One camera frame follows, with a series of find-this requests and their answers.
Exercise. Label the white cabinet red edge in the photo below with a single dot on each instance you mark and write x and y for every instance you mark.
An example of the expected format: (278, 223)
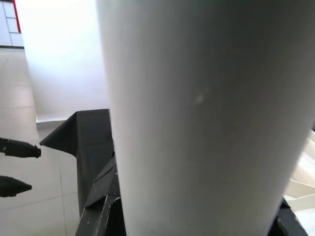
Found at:
(9, 24)

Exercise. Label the white plastic table leg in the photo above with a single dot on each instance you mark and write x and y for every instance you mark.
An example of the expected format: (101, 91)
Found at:
(209, 110)

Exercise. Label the white plastic children table top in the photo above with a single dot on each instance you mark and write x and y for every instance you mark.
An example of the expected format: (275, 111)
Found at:
(302, 172)

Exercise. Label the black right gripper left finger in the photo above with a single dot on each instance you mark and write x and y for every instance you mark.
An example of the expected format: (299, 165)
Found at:
(105, 191)

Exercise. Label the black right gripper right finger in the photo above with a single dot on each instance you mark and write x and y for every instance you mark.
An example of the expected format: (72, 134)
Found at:
(288, 221)

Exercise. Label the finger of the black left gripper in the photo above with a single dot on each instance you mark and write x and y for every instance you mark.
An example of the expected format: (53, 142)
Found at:
(17, 148)
(12, 188)

